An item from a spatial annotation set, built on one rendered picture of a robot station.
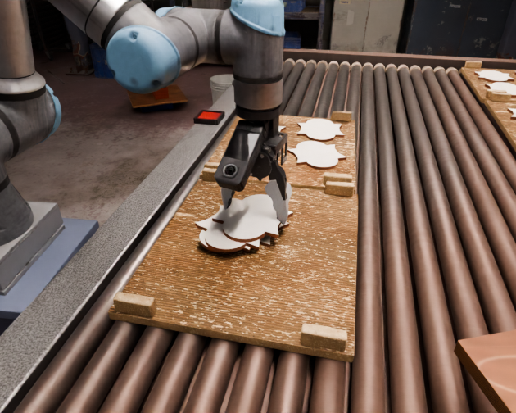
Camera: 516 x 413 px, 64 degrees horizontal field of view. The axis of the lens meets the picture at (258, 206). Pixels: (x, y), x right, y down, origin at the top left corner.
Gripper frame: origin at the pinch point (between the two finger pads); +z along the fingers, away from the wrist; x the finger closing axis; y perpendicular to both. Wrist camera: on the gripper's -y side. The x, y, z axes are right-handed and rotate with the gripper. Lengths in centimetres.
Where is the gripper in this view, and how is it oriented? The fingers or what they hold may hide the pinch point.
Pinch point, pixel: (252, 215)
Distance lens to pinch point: 74.6
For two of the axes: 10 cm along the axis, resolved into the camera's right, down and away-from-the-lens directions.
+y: 3.9, -5.0, 7.7
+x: -9.2, -2.2, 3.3
